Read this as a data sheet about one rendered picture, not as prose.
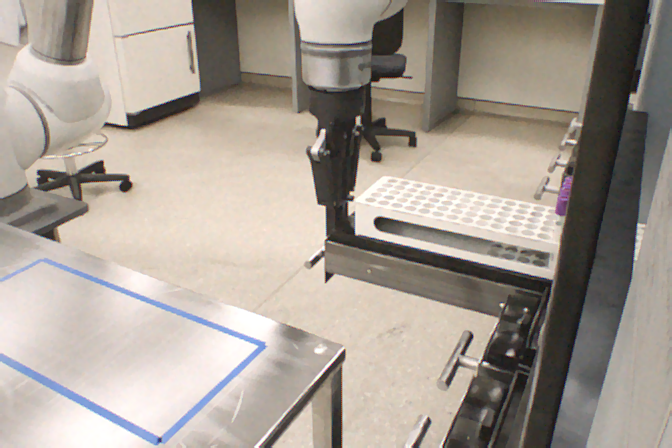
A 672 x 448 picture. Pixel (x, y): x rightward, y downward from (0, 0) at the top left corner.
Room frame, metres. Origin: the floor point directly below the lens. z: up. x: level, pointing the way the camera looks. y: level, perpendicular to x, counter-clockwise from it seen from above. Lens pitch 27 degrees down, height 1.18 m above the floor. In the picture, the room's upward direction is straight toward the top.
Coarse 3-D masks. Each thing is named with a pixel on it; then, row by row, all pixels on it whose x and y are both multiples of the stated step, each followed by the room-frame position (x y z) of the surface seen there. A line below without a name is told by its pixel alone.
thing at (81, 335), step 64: (0, 256) 0.62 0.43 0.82; (64, 256) 0.62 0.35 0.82; (0, 320) 0.48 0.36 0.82; (64, 320) 0.49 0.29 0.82; (128, 320) 0.49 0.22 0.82; (192, 320) 0.49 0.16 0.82; (256, 320) 0.49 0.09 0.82; (0, 384) 0.39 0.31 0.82; (64, 384) 0.39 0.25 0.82; (128, 384) 0.39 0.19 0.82; (192, 384) 0.39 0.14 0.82; (256, 384) 0.39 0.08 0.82; (320, 384) 0.40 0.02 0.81
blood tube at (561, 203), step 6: (558, 198) 0.58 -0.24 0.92; (564, 198) 0.58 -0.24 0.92; (558, 204) 0.58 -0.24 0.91; (564, 204) 0.57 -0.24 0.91; (558, 210) 0.57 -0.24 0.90; (564, 210) 0.57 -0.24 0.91; (558, 216) 0.58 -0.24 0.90; (564, 216) 0.57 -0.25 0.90; (558, 222) 0.57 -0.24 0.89; (558, 228) 0.57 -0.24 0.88; (558, 234) 0.57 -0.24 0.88; (558, 240) 0.57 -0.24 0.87; (552, 258) 0.58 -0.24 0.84; (552, 264) 0.58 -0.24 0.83
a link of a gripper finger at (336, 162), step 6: (342, 132) 0.73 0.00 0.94; (342, 138) 0.73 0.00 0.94; (342, 144) 0.73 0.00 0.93; (342, 150) 0.73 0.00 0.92; (330, 156) 0.74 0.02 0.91; (336, 156) 0.74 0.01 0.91; (342, 156) 0.73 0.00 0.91; (336, 162) 0.73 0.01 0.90; (336, 168) 0.73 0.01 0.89; (336, 174) 0.73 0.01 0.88; (336, 180) 0.73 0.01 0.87; (336, 186) 0.73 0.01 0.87; (336, 192) 0.73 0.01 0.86; (336, 198) 0.73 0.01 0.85; (336, 204) 0.73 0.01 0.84
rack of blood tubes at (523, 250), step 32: (384, 192) 0.72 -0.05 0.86; (416, 192) 0.72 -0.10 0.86; (448, 192) 0.72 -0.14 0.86; (384, 224) 0.73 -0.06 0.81; (416, 224) 0.73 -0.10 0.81; (448, 224) 0.63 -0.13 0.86; (480, 224) 0.63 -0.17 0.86; (512, 224) 0.63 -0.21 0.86; (544, 224) 0.63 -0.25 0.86; (480, 256) 0.61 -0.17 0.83; (512, 256) 0.61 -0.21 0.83; (544, 256) 0.61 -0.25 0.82
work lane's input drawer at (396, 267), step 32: (352, 224) 0.71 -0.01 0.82; (320, 256) 0.74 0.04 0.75; (352, 256) 0.67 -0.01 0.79; (384, 256) 0.65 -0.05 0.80; (416, 256) 0.64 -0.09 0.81; (416, 288) 0.63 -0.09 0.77; (448, 288) 0.61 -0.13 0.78; (480, 288) 0.59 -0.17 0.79; (512, 288) 0.57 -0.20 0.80; (544, 288) 0.57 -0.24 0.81
